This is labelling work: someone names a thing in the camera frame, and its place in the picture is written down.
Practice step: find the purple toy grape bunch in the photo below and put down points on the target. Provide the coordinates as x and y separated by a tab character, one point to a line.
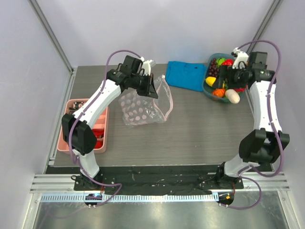
213	68

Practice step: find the red toy bell pepper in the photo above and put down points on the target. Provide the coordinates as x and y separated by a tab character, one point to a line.
228	62

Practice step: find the rose patterned dark cloth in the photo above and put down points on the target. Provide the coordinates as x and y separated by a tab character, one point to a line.
76	105

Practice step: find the aluminium frame rail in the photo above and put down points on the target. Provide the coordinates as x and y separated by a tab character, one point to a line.
64	183

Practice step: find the pink plastic divided organizer tray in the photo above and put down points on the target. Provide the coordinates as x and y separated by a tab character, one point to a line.
100	128

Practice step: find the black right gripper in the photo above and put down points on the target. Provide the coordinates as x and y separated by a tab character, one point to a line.
228	77

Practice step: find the pink toy dragon fruit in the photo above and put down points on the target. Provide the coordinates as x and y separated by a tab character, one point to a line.
240	90

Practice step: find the beige toy potato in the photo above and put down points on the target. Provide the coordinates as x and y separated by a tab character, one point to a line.
232	96

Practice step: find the teal plastic fruit basket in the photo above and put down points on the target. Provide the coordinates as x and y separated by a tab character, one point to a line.
207	90

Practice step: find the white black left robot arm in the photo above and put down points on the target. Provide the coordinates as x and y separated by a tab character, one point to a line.
77	128

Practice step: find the lower red folded cloth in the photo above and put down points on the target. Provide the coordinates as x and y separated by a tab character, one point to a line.
99	144

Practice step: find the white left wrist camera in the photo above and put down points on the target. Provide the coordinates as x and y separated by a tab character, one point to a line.
147	65

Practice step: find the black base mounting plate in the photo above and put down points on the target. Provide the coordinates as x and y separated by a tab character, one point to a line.
168	180

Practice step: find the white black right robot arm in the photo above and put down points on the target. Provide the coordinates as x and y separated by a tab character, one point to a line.
265	144

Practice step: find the green toy vegetable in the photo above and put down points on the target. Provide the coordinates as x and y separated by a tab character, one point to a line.
220	61

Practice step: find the clear pink-dotted zip bag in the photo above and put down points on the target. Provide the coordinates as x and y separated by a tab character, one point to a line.
141	110

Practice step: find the white slotted cable duct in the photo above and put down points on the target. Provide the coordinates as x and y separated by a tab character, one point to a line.
88	197

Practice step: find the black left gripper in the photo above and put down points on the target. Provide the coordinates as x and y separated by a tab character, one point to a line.
150	88

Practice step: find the blue folded cloth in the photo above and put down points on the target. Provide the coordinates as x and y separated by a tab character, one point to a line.
185	75

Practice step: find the yellow toy mango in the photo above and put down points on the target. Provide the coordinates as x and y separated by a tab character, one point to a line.
210	80

